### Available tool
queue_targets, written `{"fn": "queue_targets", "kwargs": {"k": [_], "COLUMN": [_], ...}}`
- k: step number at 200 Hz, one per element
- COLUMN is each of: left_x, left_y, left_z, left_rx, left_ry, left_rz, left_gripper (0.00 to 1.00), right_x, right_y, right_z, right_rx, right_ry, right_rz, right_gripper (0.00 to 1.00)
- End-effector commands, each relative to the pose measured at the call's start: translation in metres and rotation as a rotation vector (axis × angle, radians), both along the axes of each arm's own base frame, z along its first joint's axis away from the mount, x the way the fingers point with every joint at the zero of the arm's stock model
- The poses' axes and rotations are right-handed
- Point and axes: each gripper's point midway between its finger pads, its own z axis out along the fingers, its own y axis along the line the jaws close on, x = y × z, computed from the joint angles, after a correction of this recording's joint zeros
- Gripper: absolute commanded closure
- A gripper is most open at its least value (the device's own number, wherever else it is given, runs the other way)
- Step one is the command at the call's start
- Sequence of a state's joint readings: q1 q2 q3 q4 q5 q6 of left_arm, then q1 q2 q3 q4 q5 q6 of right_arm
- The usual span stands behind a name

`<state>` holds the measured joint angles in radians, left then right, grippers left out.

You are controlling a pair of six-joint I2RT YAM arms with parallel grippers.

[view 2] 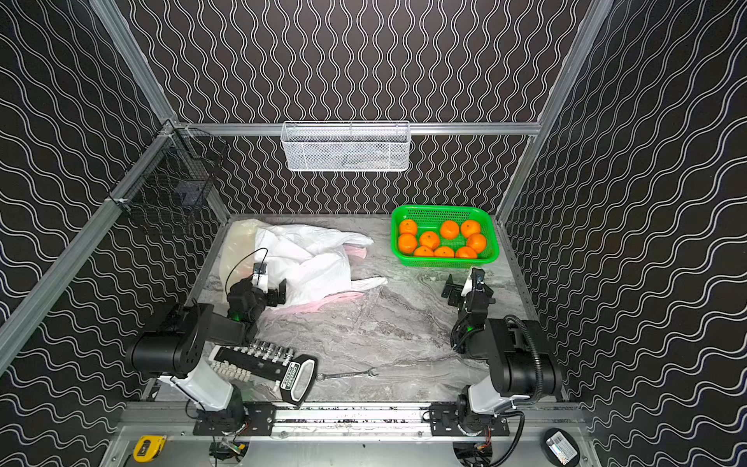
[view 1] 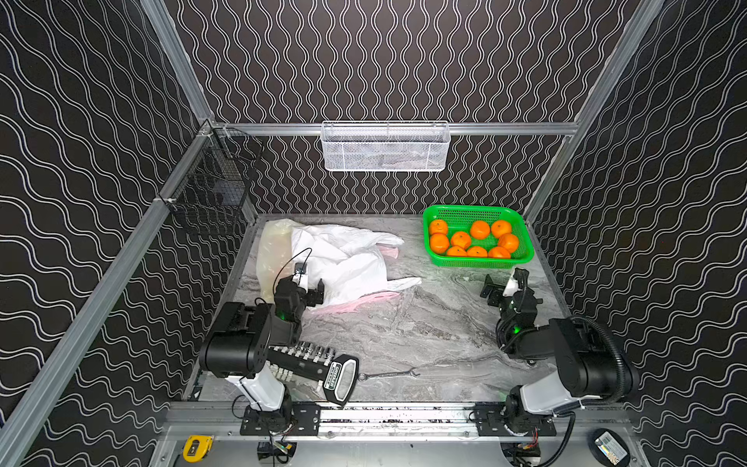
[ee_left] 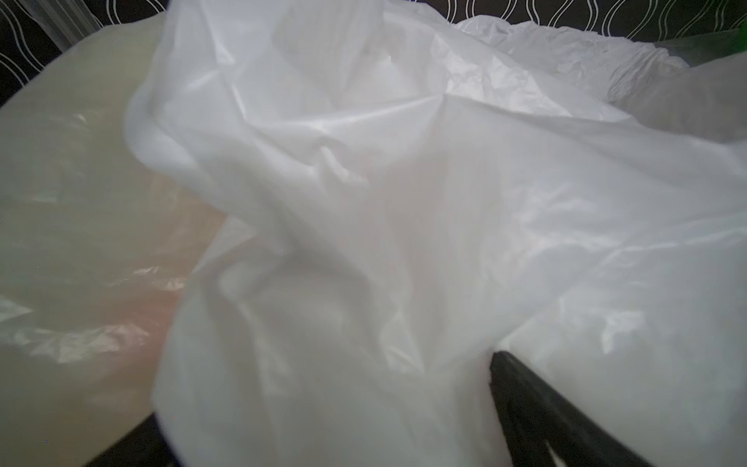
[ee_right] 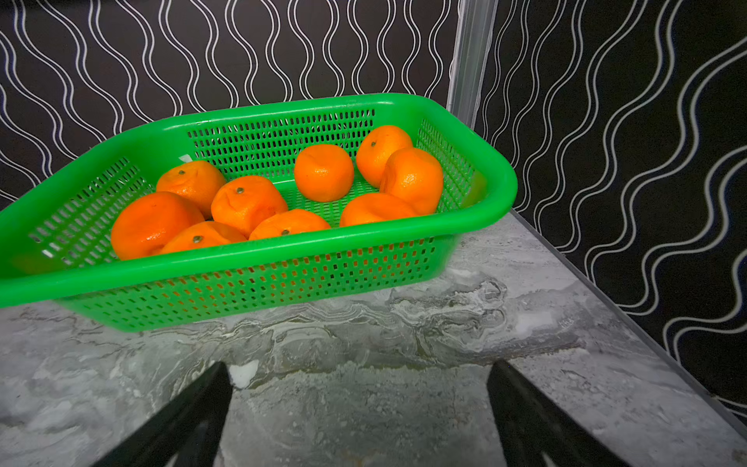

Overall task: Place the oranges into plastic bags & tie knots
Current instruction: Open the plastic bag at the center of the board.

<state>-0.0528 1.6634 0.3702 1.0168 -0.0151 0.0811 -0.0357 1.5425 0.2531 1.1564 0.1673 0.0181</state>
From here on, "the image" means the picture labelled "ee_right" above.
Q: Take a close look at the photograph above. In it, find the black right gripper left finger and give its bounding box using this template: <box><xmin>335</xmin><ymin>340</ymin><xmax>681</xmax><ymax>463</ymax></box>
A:
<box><xmin>95</xmin><ymin>362</ymin><xmax>233</xmax><ymax>466</ymax></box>

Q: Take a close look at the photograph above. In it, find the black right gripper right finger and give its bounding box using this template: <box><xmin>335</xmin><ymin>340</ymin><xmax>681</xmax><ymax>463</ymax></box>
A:
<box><xmin>486</xmin><ymin>360</ymin><xmax>627</xmax><ymax>466</ymax></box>

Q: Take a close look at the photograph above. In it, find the orange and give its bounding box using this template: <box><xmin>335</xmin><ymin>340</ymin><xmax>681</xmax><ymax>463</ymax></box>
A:
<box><xmin>340</xmin><ymin>193</ymin><xmax>417</xmax><ymax>227</ymax></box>
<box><xmin>111</xmin><ymin>192</ymin><xmax>205</xmax><ymax>260</ymax></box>
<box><xmin>379</xmin><ymin>147</ymin><xmax>444</xmax><ymax>215</ymax></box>
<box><xmin>161</xmin><ymin>221</ymin><xmax>247</xmax><ymax>254</ymax></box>
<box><xmin>355</xmin><ymin>126</ymin><xmax>412</xmax><ymax>188</ymax></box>
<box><xmin>157</xmin><ymin>161</ymin><xmax>227</xmax><ymax>219</ymax></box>
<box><xmin>294</xmin><ymin>144</ymin><xmax>354</xmax><ymax>202</ymax></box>
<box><xmin>211</xmin><ymin>175</ymin><xmax>288</xmax><ymax>237</ymax></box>
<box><xmin>249</xmin><ymin>209</ymin><xmax>331</xmax><ymax>241</ymax></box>

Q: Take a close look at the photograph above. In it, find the green plastic basket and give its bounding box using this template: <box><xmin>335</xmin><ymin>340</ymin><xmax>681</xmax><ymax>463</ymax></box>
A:
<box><xmin>1</xmin><ymin>93</ymin><xmax>517</xmax><ymax>332</ymax></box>

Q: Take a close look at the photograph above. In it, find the aluminium corner post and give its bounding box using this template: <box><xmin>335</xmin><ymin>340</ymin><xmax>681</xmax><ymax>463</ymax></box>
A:
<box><xmin>445</xmin><ymin>0</ymin><xmax>499</xmax><ymax>130</ymax></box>

